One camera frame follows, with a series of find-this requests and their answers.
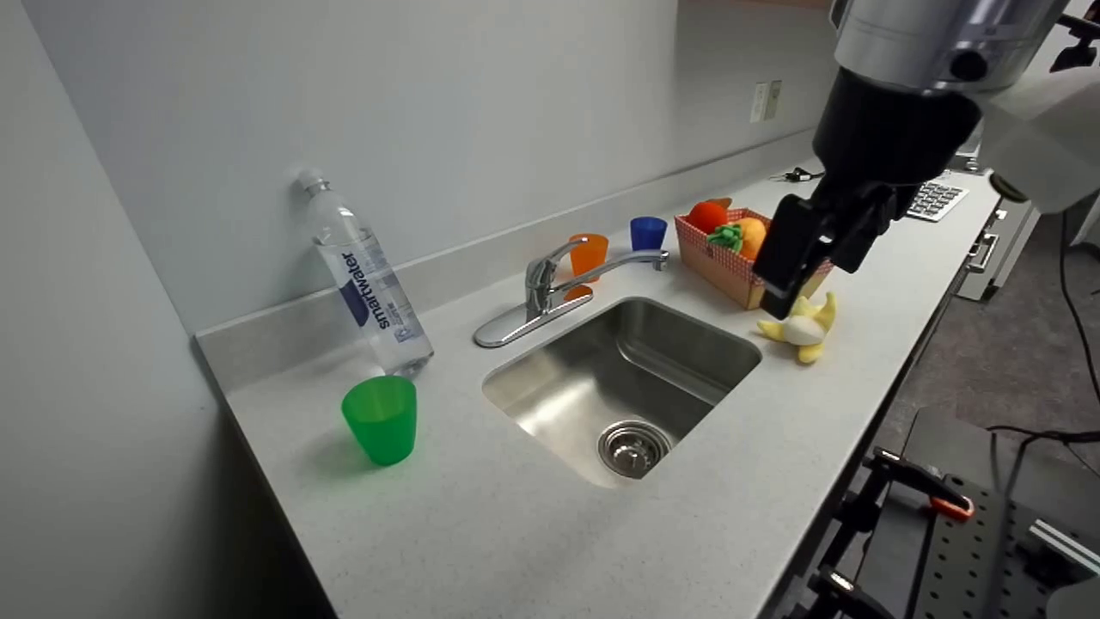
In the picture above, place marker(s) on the red tomato plush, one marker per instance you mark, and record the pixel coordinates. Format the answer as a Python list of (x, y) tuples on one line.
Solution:
[(707, 216)]

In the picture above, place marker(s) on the steel sink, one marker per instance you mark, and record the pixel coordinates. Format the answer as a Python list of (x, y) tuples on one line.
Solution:
[(623, 387)]

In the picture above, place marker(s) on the orange plastic cup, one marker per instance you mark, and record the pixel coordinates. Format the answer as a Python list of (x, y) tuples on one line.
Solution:
[(589, 255)]

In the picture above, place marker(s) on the black and orange clamp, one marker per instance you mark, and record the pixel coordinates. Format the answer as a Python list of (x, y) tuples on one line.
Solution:
[(924, 486)]

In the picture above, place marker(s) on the red checked basket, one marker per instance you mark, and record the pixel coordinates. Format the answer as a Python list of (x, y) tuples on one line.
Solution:
[(718, 266)]

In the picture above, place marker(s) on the green leafy plush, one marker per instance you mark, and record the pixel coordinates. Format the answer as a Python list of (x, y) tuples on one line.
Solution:
[(724, 237)]

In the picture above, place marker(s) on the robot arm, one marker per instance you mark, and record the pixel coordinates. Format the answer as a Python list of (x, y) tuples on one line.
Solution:
[(911, 34)]

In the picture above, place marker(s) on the blue plastic cup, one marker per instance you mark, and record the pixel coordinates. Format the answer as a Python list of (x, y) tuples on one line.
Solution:
[(647, 233)]

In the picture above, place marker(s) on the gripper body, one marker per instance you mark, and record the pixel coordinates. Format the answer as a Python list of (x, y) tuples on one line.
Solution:
[(894, 129)]

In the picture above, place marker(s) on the grey keyboard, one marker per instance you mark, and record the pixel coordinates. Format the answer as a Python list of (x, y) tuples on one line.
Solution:
[(937, 199)]

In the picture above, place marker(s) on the green plastic cup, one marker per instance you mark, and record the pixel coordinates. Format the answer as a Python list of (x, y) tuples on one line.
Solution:
[(380, 421)]

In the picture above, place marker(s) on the orange fruit plush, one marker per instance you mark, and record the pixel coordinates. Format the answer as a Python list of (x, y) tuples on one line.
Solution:
[(754, 236)]

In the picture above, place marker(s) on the banana plush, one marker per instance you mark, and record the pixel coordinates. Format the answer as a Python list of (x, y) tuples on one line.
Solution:
[(803, 328)]

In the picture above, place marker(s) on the white wall socket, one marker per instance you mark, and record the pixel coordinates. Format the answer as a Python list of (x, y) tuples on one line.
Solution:
[(758, 102), (774, 99)]

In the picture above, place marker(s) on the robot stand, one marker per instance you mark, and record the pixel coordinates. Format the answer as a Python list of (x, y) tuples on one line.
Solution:
[(971, 550)]

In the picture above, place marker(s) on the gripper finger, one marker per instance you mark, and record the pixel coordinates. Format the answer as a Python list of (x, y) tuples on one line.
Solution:
[(792, 249), (864, 228)]

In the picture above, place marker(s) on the clear plastic water bottle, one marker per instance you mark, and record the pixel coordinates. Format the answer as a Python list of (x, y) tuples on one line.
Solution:
[(371, 288)]

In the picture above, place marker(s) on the chrome tap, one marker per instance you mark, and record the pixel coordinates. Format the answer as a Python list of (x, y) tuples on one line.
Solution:
[(550, 292)]

